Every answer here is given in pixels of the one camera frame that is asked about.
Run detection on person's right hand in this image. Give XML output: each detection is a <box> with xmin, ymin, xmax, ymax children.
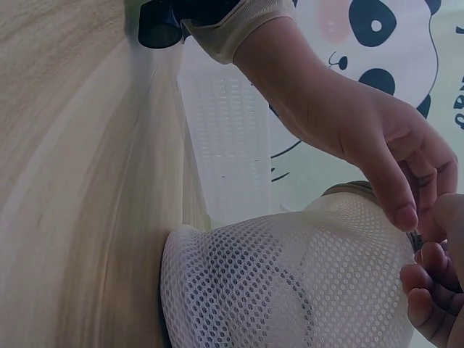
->
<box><xmin>399</xmin><ymin>193</ymin><xmax>464</xmax><ymax>348</ymax></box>

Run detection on person's left hand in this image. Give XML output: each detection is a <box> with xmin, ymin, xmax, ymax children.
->
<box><xmin>231</xmin><ymin>14</ymin><xmax>460</xmax><ymax>232</ymax></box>

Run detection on white mesh laundry bag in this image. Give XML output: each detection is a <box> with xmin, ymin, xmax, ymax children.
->
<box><xmin>158</xmin><ymin>181</ymin><xmax>423</xmax><ymax>348</ymax></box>

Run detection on white slotted plastic basket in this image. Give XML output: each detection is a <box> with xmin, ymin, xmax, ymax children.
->
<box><xmin>176</xmin><ymin>46</ymin><xmax>289</xmax><ymax>220</ymax></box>

